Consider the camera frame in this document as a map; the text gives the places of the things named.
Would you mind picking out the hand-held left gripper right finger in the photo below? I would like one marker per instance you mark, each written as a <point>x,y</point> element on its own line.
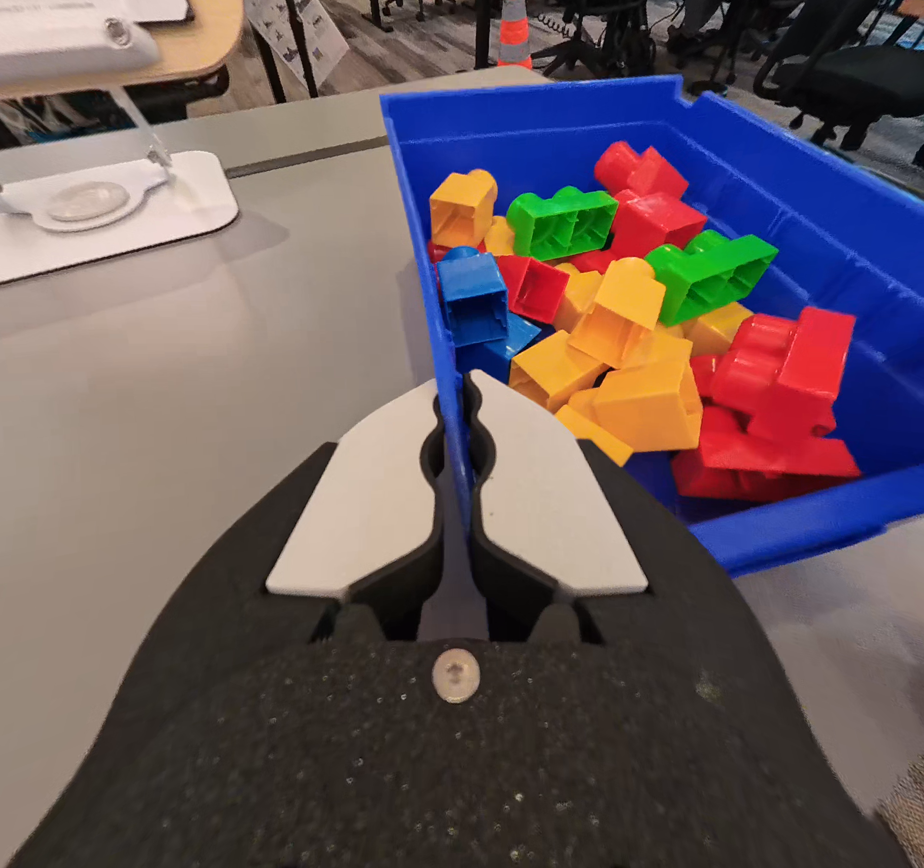
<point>556,514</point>

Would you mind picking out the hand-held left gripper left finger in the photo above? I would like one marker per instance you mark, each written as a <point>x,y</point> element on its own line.
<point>346,521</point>

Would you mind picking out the blue plastic storage bin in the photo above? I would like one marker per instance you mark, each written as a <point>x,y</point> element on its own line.
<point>794,521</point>

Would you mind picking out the blue toy block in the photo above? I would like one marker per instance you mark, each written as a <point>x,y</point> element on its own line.
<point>520,341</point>
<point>469,276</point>

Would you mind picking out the grey desk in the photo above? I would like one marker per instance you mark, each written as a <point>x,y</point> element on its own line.
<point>180,377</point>

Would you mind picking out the orange traffic cone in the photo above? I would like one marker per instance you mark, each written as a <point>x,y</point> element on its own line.
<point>514,23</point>

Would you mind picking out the white printed floor sign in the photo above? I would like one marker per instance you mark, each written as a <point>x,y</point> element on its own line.
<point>296,16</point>

